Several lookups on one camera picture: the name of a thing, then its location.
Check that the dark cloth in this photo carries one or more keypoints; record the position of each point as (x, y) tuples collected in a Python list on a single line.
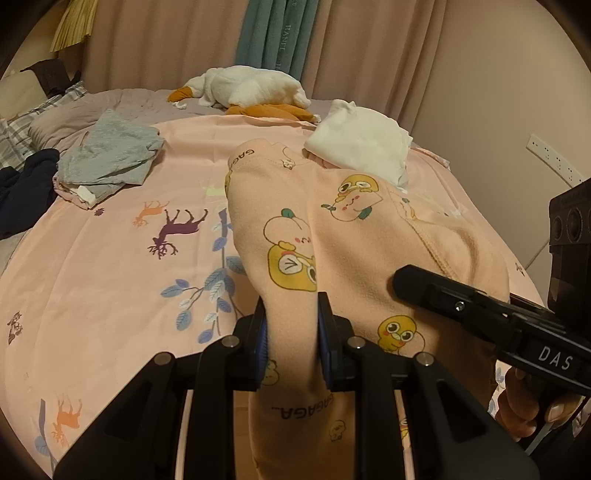
[(55, 76)]

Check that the pale pink garment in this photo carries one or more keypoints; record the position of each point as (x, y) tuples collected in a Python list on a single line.
[(74, 194)]

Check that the white wall socket strip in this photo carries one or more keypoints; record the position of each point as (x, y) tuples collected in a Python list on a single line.
[(554, 157)]

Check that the pink cartoon print garment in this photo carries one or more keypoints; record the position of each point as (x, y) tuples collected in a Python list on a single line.
[(360, 249)]

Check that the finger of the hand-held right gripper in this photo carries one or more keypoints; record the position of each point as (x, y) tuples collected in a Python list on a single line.
[(443, 297)]

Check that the person's right hand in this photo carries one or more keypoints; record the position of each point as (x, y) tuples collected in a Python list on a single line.
[(521, 401)]

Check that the pink curtain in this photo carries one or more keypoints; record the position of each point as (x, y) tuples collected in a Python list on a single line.
[(175, 41)]

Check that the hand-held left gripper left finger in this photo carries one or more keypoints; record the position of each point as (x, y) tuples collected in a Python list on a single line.
[(249, 350)]

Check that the pink printed bed cover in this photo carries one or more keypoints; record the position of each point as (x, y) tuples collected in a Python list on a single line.
[(101, 277)]

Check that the yellow pleated fabric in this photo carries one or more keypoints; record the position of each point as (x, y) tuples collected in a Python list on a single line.
[(74, 23)]

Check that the white plush goose toy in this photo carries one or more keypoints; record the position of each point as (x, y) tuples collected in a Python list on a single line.
[(249, 85)]

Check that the teal curtain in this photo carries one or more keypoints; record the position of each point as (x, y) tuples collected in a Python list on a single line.
[(272, 41)]

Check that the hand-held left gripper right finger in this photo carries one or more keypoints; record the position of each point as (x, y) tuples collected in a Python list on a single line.
[(325, 341)]

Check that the grey garment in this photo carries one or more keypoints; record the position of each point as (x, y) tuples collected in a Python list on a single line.
[(111, 152)]

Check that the white folded cloth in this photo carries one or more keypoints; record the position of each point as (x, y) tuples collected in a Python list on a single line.
[(360, 138)]

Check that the dark navy garment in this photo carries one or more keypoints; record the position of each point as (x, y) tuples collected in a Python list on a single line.
[(23, 189)]

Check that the plaid pillow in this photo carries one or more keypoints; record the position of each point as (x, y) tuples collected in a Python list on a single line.
[(27, 124)]

